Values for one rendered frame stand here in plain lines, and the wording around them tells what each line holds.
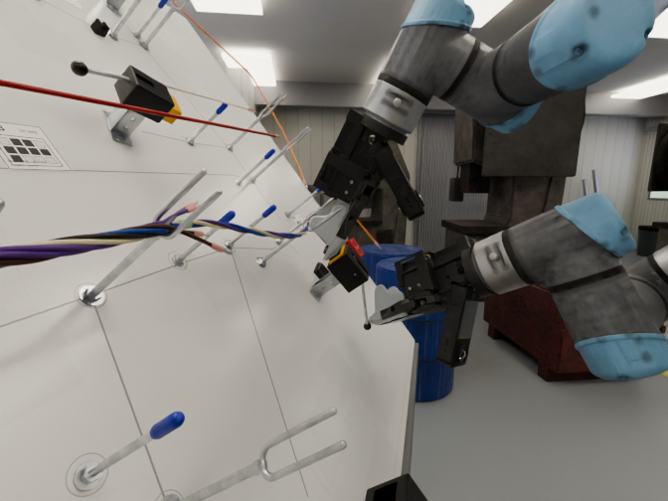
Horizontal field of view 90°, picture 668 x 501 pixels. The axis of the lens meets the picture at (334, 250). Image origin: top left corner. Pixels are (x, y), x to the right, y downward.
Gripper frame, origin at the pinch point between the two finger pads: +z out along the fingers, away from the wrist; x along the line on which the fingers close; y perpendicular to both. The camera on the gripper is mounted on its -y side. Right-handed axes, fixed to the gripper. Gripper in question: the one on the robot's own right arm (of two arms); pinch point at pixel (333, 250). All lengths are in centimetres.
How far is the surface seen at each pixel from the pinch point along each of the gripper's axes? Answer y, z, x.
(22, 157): 27.5, -4.8, 24.6
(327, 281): -1.5, 5.0, 1.0
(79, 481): 8.7, 3.5, 38.6
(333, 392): -7.8, 11.2, 15.9
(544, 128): -137, -81, -306
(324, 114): 96, 18, -596
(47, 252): 13.7, -8.7, 37.0
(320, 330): -3.5, 9.3, 7.8
